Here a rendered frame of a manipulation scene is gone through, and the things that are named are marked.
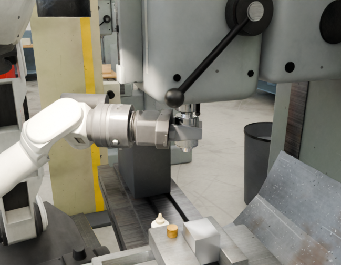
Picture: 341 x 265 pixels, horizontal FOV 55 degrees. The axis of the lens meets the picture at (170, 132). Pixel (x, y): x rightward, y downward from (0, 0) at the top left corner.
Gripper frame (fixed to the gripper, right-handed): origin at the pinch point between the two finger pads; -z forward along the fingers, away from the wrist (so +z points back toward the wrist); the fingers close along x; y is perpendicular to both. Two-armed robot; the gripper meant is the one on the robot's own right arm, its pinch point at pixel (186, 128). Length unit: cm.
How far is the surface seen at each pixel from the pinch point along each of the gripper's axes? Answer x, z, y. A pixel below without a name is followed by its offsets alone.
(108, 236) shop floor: 130, 57, 125
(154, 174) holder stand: 28.2, 10.4, 24.3
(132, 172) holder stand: 26.7, 16.9, 23.2
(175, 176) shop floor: 227, 17, 125
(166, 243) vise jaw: -8.8, 2.9, 20.6
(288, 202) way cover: 17.4, -27.0, 25.2
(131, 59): -6.5, 9.4, -14.0
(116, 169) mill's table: 46, 27, 32
